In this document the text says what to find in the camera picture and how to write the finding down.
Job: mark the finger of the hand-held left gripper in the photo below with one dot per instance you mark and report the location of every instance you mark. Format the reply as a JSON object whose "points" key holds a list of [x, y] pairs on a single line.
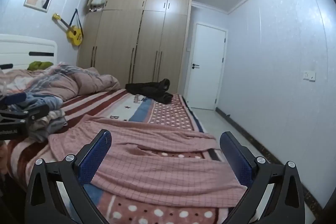
{"points": [[15, 98], [31, 114]]}

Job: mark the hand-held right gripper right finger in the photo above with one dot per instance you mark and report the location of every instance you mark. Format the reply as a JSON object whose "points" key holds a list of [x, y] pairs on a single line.
{"points": [[236, 158]]}

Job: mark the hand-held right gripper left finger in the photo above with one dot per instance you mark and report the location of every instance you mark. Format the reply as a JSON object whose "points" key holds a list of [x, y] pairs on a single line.
{"points": [[95, 158]]}

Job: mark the pink checked pants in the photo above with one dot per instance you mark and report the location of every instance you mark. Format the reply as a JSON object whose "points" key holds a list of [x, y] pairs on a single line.
{"points": [[157, 169]]}

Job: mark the black pants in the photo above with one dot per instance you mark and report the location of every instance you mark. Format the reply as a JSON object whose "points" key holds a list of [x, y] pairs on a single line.
{"points": [[149, 90]]}

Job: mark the pile of grey-blue clothes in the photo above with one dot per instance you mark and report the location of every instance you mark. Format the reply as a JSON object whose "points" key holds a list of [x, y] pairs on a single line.
{"points": [[52, 108]]}

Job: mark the green plush pillow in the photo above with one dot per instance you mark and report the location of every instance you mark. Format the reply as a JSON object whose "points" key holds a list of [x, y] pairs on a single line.
{"points": [[39, 65]]}

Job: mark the white bed headboard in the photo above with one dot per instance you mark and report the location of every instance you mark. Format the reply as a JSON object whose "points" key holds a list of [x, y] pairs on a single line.
{"points": [[31, 47]]}

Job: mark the pink quilt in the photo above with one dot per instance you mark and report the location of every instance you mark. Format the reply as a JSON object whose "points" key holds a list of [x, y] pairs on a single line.
{"points": [[86, 82]]}

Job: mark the patterned bed sheet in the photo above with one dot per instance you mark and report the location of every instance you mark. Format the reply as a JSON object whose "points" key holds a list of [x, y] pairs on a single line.
{"points": [[170, 113]]}

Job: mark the yellow ukulele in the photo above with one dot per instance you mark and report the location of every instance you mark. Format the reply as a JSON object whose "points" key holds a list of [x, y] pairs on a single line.
{"points": [[73, 33]]}

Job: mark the white door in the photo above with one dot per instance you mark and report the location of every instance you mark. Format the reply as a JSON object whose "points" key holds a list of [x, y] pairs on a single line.
{"points": [[204, 69]]}

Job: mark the wooden wardrobe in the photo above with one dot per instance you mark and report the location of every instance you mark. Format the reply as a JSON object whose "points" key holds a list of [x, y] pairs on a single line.
{"points": [[115, 50]]}

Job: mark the folded bedding in wardrobe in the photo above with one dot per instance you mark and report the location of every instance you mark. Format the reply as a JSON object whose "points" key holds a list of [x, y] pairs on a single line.
{"points": [[98, 2]]}

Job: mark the white wall socket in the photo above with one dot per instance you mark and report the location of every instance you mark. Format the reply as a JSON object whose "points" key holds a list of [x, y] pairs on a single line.
{"points": [[309, 76]]}

